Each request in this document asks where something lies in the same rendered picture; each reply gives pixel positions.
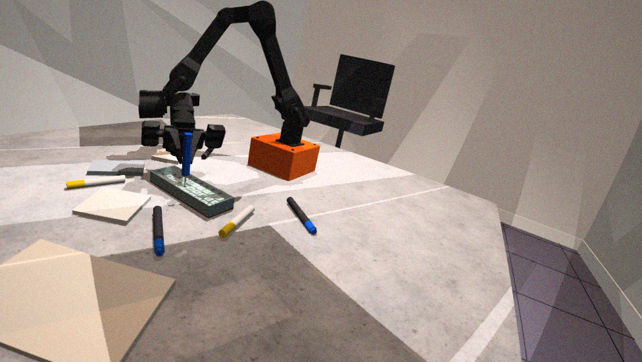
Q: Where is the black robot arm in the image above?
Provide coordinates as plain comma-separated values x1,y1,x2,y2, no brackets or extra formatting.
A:
138,1,310,147

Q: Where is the grey stylus with blue tip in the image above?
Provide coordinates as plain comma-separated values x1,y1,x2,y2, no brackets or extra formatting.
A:
153,205,165,257
286,197,317,234
201,148,214,159

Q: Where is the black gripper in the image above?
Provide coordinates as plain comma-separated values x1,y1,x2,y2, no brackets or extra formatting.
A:
141,105,226,164

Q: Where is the keyboard with white letter keys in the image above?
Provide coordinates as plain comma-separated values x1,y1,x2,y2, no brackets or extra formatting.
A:
150,165,235,219

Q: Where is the white cylinder with yellow end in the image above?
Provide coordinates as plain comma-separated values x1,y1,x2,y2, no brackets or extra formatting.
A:
218,205,255,238
66,175,126,190

